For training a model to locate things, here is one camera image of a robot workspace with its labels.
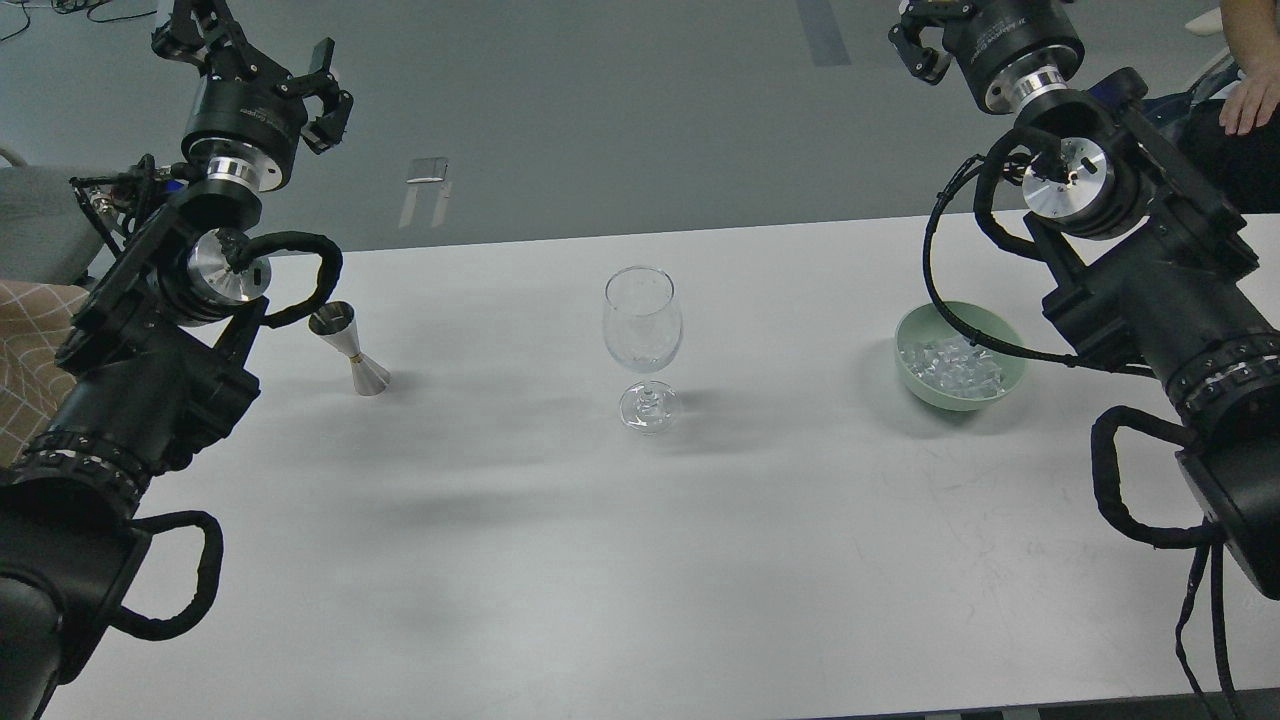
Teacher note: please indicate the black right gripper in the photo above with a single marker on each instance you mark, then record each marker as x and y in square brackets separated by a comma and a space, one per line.
[995, 44]

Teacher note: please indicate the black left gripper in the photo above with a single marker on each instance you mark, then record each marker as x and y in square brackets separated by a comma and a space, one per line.
[229, 112]

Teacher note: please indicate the steel double jigger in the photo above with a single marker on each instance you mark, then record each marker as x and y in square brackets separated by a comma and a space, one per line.
[335, 324]

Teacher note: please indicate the clear ice cubes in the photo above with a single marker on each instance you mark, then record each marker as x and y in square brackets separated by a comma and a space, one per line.
[956, 367]

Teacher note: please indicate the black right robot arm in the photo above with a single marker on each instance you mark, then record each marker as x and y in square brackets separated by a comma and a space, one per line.
[1147, 258]

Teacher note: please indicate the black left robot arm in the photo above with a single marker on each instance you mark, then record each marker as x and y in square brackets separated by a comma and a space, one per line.
[157, 354]

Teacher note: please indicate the clear wine glass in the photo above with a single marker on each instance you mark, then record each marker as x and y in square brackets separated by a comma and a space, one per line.
[643, 328]

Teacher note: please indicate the bystander hand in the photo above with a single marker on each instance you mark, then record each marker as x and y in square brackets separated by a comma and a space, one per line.
[1251, 103]

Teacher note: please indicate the grey chair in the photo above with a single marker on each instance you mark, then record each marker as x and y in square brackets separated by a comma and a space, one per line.
[45, 237]

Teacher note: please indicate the green bowl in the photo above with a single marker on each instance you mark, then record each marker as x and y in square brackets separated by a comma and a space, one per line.
[923, 324]

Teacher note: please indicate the checkered brown cushion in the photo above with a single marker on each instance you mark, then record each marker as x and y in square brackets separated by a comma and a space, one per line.
[35, 321]

